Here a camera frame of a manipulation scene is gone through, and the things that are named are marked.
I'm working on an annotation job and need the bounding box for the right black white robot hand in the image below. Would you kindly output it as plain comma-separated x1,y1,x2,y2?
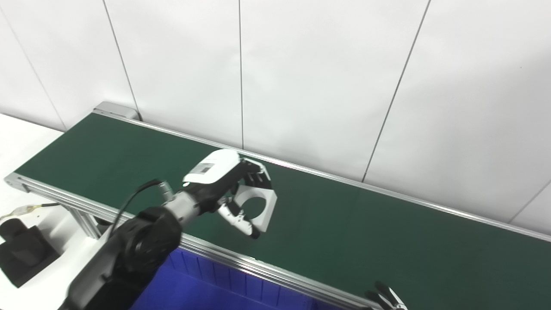
365,281,409,310

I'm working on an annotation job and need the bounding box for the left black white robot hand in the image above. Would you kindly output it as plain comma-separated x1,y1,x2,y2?
183,149,274,240

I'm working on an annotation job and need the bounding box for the white square ring part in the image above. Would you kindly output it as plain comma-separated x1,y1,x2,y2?
232,166,278,233

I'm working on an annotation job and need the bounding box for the green conveyor belt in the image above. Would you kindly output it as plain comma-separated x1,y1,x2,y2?
4,102,551,310

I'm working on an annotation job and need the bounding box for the blue plastic bin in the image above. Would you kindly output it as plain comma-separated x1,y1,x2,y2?
129,249,343,310

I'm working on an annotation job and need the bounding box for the black block part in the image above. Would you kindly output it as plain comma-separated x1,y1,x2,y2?
0,218,61,288

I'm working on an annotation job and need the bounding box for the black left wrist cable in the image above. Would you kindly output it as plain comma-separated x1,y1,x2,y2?
108,179,173,237

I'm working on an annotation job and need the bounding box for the black cable yellow connector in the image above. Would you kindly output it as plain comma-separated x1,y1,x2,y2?
0,202,61,220

